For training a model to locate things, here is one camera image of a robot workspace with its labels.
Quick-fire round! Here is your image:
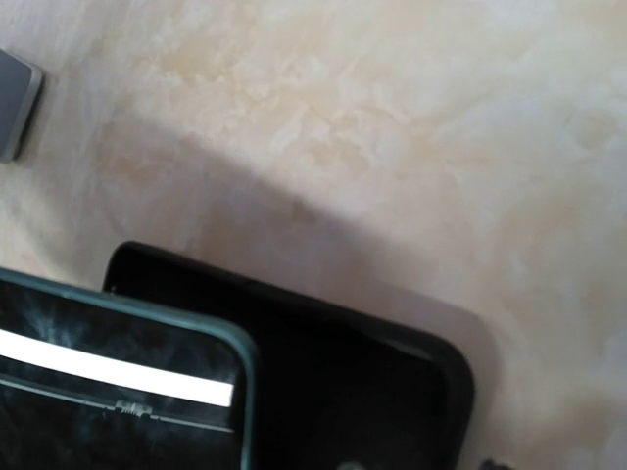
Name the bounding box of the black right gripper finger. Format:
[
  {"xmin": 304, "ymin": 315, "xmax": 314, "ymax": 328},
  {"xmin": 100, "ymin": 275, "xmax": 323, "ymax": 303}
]
[{"xmin": 479, "ymin": 458, "xmax": 509, "ymax": 470}]

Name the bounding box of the black phone case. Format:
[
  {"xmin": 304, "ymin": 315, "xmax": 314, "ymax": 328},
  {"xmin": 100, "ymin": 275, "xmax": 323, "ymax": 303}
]
[{"xmin": 103, "ymin": 242, "xmax": 474, "ymax": 469}]

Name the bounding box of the green edged smartphone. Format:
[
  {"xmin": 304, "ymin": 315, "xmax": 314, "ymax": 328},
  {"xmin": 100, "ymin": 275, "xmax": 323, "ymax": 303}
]
[{"xmin": 1, "ymin": 269, "xmax": 258, "ymax": 469}]

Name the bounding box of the silver edged black smartphone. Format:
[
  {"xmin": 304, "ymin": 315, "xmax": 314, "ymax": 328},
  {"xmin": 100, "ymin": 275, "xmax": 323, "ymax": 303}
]
[{"xmin": 1, "ymin": 50, "xmax": 44, "ymax": 164}]

